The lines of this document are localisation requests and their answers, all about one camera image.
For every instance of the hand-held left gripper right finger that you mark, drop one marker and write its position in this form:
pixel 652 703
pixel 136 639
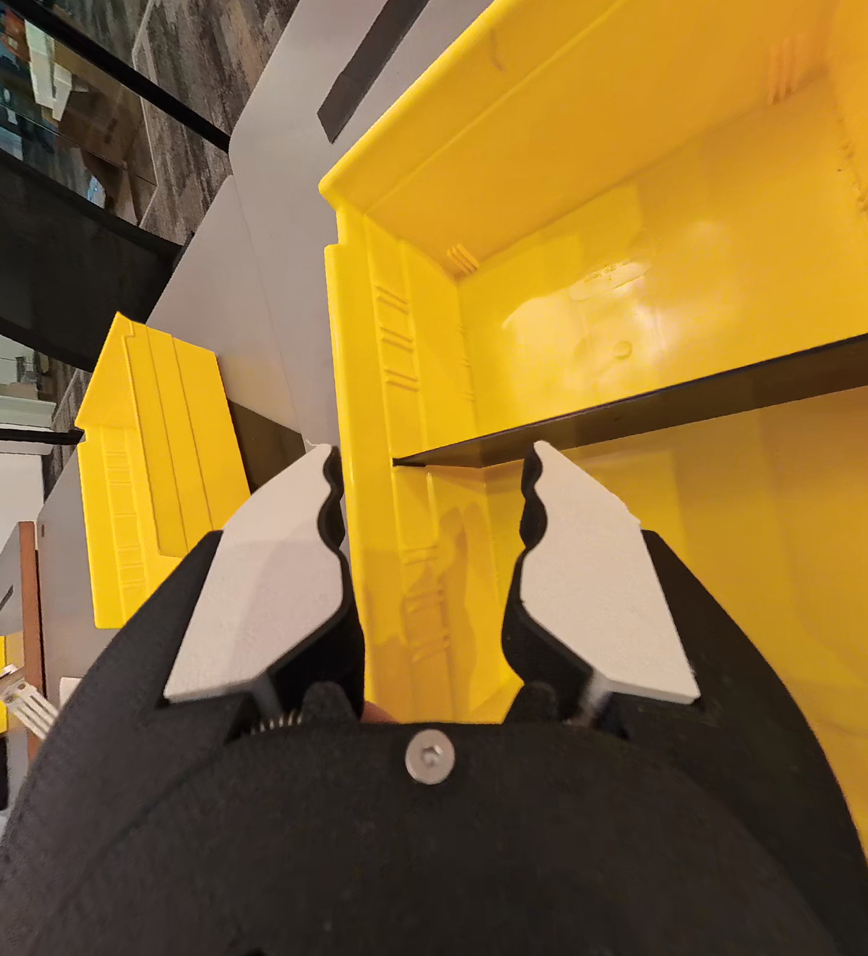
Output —
pixel 598 597

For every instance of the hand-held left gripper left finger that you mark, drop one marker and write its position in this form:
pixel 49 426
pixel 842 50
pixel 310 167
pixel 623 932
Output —
pixel 254 597

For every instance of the yellow divided storage bin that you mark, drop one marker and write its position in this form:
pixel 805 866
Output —
pixel 665 224

